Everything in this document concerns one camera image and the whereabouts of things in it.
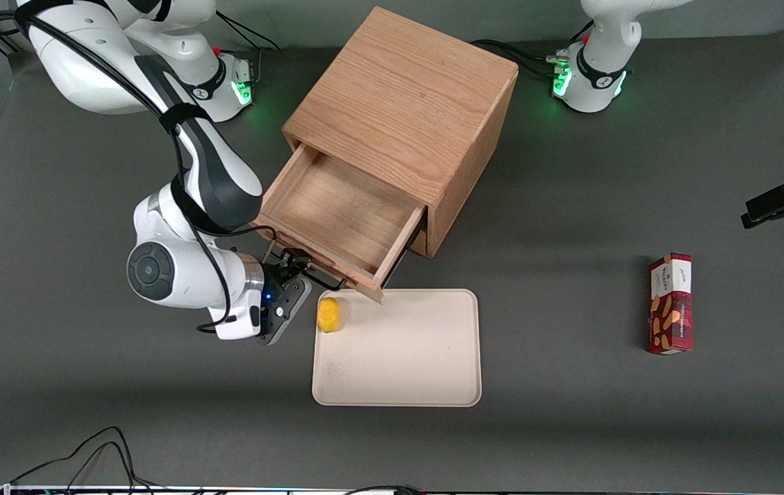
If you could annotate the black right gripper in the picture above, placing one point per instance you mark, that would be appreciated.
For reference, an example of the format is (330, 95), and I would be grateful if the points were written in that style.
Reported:
(281, 269)

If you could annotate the wooden drawer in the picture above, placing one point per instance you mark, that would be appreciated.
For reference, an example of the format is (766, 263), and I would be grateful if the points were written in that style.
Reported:
(343, 213)
(420, 242)

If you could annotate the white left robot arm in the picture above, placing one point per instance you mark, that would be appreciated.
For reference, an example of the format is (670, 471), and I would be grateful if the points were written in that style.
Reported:
(601, 62)

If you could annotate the wooden drawer cabinet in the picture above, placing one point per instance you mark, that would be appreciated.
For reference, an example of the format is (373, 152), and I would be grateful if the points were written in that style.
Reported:
(409, 96)

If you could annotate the yellow lemon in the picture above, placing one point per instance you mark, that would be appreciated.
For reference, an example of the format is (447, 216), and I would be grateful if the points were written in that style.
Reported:
(328, 314)

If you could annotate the red cookie box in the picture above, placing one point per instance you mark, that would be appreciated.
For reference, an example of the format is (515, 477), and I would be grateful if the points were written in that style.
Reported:
(670, 306)

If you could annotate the cream plastic tray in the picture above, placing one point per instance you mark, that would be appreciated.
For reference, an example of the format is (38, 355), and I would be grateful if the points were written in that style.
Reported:
(405, 350)

